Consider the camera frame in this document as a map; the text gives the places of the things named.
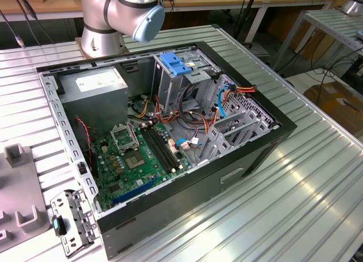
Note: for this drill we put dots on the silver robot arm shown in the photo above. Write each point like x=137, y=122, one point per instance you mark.
x=113, y=6

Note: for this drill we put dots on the metal disk bay cage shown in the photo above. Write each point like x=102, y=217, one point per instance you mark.
x=241, y=123

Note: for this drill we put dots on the black RAM slot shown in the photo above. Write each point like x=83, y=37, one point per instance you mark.
x=166, y=146
x=158, y=149
x=162, y=148
x=155, y=150

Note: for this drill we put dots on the metal drive cage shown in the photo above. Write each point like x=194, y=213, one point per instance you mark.
x=167, y=86

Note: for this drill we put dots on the CPU socket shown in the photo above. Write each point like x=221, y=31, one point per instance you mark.
x=134, y=161

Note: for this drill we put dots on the blue plastic drive latch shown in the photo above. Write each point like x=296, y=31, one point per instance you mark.
x=175, y=65

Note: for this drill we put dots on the green motherboard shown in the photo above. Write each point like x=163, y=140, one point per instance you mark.
x=133, y=177

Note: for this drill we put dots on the blue expansion slot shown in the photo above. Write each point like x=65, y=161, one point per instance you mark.
x=136, y=191

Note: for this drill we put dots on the black PC case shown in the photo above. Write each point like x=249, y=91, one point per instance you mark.
x=170, y=205

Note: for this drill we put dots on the grey power supply unit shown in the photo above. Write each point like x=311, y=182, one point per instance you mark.
x=93, y=103

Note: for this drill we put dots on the black tripod stand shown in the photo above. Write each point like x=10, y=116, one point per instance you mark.
x=246, y=12

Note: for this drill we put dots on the brown cardboard box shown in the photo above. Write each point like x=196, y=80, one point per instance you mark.
x=334, y=103

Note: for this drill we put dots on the black latch with blue button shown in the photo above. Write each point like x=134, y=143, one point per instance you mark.
x=59, y=225

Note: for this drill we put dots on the grey parts rack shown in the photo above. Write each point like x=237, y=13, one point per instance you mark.
x=20, y=182

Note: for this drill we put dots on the metal slat side table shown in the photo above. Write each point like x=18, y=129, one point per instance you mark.
x=334, y=23

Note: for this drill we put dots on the metal card retention bracket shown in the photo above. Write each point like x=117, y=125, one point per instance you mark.
x=82, y=216

